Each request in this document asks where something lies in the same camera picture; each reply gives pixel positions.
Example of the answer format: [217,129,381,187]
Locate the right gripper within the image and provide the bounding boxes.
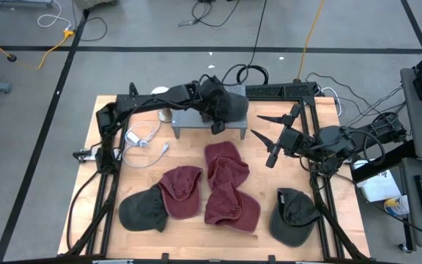
[250,103,309,157]

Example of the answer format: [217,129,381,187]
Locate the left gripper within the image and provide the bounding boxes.
[196,75,230,122]

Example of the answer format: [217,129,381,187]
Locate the dark grey baseball cap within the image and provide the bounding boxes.
[268,187,322,248]
[210,89,251,124]
[118,183,169,233]

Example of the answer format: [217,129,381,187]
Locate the maroon baseball cap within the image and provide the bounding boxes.
[203,183,262,233]
[203,141,251,191]
[158,165,204,220]

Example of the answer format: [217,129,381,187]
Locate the grey perforated metal stand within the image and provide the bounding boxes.
[170,84,248,140]

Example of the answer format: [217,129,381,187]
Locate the white mushroom-shaped lamp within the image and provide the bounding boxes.
[151,86,174,124]

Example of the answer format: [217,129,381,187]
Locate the black beam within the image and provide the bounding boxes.
[349,141,417,184]

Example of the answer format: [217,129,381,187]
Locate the white papers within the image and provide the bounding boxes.
[352,159,402,203]

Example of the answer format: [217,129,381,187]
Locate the wipes canister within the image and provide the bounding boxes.
[383,195,411,217]

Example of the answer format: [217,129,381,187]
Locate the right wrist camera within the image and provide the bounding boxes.
[264,144,281,169]

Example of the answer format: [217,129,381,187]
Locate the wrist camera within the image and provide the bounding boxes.
[264,144,281,169]
[210,120,226,135]

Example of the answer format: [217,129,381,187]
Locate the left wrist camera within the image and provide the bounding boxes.
[210,120,226,135]

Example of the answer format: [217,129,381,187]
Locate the black perforated frame bracket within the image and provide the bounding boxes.
[245,82,320,100]

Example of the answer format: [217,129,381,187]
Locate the black coiled cable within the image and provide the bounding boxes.
[220,0,270,86]

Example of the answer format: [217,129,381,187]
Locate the white power adapter cable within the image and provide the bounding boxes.
[122,120,171,169]

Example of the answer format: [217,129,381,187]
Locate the yellow hanging cord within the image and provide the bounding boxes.
[297,0,325,81]

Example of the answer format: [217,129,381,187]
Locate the black metal frame rail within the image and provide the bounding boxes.
[300,97,371,260]
[64,120,130,257]

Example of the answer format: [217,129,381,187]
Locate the yellow extension cable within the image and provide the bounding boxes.
[0,27,76,71]

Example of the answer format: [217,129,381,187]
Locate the white floor cable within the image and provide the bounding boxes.
[37,0,73,30]

